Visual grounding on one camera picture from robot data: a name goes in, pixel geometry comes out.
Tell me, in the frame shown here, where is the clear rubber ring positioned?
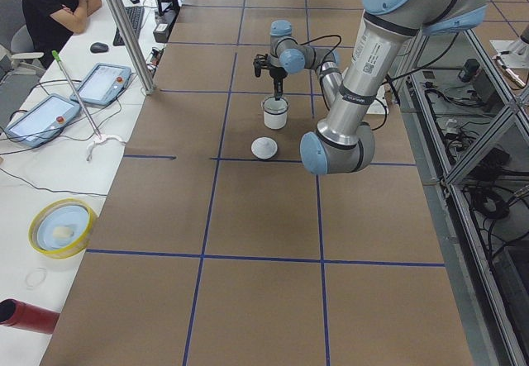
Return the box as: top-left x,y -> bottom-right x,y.
25,267 -> 49,288

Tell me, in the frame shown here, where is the red cylinder bottle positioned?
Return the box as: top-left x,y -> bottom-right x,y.
1,298 -> 60,335

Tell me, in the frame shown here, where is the black computer box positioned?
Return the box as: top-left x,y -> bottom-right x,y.
153,10 -> 178,43

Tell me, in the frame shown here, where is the black computer mouse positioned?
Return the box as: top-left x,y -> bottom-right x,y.
90,42 -> 109,54

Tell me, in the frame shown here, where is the far blue teach pendant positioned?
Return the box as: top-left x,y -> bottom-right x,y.
76,63 -> 131,107

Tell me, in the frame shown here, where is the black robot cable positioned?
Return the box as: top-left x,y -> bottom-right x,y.
297,34 -> 392,131

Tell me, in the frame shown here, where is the aluminium frame post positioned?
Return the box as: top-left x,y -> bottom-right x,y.
106,0 -> 155,95

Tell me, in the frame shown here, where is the white enamel mug blue rim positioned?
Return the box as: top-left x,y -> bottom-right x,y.
261,97 -> 288,130

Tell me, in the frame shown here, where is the aluminium side frame rack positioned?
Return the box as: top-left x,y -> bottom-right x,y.
392,20 -> 528,365

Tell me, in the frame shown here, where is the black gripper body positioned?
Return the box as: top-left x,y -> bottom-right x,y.
269,66 -> 287,86

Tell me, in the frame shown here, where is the black keyboard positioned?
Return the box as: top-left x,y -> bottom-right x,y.
112,5 -> 145,47

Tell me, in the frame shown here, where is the near blue teach pendant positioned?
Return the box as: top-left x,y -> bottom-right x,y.
5,93 -> 81,148

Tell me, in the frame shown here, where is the clear plastic funnel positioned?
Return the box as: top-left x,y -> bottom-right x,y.
262,97 -> 288,115

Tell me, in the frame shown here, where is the metal stick green tip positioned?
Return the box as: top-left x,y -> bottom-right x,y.
51,50 -> 102,137

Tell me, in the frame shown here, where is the grey office chair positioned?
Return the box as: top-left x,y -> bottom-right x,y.
1,0 -> 45,91

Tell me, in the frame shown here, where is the seated person black shirt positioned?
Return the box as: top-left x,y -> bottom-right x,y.
22,0 -> 102,69

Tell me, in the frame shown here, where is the white curved plastic piece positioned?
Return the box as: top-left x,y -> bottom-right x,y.
86,134 -> 126,162

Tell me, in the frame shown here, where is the blue teach pendant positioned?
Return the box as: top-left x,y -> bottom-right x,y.
76,63 -> 131,107
5,93 -> 81,148

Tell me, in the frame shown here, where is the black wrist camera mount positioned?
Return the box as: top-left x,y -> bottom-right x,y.
253,54 -> 269,78

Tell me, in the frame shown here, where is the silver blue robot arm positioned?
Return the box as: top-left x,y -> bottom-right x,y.
267,0 -> 487,175

